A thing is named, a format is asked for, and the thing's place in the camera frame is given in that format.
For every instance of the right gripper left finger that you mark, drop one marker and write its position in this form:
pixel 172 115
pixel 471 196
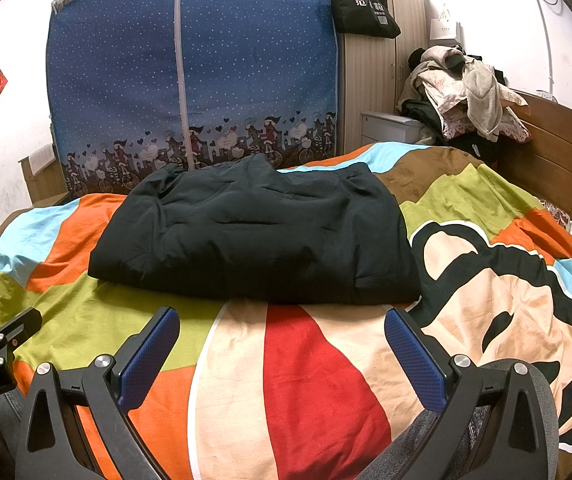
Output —
pixel 141 357

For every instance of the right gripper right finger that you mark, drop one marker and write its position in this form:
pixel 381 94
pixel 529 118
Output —
pixel 424 362

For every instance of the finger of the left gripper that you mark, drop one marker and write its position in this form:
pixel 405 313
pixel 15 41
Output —
pixel 21 327

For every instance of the black puffer jacket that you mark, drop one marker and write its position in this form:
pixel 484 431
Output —
pixel 246 230

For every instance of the pile of light clothes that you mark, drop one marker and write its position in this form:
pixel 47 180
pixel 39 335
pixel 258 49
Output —
pixel 465 94

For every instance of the colourful patterned bed cover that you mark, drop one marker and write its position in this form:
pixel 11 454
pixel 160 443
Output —
pixel 255 390

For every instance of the small wooden side table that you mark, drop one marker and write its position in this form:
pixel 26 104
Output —
pixel 43 175

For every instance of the wooden headboard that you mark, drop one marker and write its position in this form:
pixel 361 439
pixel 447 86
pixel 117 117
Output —
pixel 543 166

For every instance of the white bedside drawer cabinet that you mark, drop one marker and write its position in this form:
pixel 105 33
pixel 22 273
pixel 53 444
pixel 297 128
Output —
pixel 381 127

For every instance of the blue fabric wardrobe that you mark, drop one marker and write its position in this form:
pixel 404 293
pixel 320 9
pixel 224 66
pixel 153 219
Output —
pixel 136 85

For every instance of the wooden wardrobe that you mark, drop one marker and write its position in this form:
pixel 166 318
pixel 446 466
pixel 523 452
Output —
pixel 373 70

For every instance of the black tote bag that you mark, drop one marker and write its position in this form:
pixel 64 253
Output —
pixel 364 17

